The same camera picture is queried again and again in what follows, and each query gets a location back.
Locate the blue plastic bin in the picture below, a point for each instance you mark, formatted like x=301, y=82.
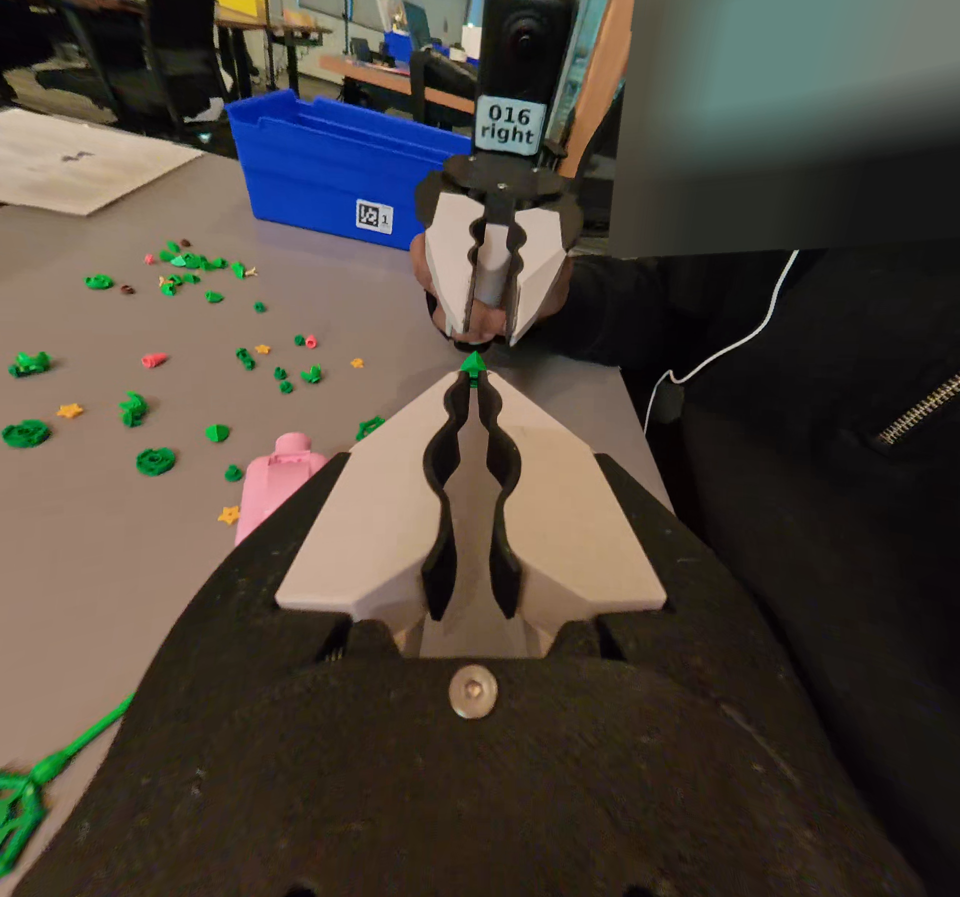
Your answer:
x=300, y=169

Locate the green round toy plate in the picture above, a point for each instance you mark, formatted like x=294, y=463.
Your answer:
x=156, y=460
x=99, y=282
x=26, y=433

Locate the person's right hand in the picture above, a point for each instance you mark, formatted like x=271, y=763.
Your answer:
x=556, y=297

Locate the green toy web dish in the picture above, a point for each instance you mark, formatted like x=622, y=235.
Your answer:
x=369, y=429

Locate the black office chair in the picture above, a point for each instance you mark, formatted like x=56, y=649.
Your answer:
x=180, y=12

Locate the person's black jacket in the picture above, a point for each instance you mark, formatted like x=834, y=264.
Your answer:
x=787, y=537

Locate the wooden desk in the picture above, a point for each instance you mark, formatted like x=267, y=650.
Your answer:
x=285, y=31
x=382, y=76

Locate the printed paper sheet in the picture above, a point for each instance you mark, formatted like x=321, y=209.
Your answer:
x=82, y=162

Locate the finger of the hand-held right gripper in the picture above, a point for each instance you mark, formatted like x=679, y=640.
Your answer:
x=540, y=259
x=448, y=252

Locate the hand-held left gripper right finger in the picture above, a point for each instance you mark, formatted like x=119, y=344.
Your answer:
x=577, y=522

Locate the scattered small green toy pieces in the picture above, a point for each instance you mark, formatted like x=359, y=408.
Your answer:
x=187, y=261

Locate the person's right forearm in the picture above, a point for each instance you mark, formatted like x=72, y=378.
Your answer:
x=607, y=312

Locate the wooden board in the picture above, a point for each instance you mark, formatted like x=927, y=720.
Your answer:
x=607, y=49

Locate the green toy leaf piece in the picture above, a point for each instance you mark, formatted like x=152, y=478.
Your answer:
x=472, y=364

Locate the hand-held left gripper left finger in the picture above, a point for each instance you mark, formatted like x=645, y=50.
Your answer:
x=360, y=522

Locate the green toy vine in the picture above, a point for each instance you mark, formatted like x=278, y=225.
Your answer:
x=45, y=766

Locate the pink toy brick pot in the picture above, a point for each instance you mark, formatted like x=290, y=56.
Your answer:
x=274, y=477

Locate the yellow box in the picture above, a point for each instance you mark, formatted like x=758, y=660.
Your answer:
x=240, y=1

